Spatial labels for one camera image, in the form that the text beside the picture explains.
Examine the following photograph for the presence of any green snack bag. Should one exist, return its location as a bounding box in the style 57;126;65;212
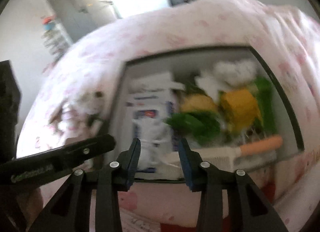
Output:
167;77;277;147

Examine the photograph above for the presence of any white blue wet wipes pack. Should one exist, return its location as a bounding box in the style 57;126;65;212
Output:
126;88;179;179

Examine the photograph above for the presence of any yellow snack bag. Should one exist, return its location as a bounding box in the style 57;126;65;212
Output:
220;88;262;133
180;94;217;112

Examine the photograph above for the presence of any pink cartoon print bedsheet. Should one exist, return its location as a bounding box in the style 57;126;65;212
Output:
16;0;319;231

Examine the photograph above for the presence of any black storage box white interior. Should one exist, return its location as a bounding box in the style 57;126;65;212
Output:
105;47;305;183

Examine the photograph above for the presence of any orange handled white brush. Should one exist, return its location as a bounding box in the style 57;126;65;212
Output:
159;134;284;175

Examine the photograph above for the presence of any white plush toy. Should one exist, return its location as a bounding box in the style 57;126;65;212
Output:
195;59;258;101

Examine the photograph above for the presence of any white wire shelf rack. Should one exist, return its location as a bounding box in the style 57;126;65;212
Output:
42;15;71;61

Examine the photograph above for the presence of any white lint roller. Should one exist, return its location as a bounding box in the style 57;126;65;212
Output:
129;71;185;93

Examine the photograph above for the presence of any grey door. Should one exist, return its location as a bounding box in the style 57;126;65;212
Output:
47;0;118;43

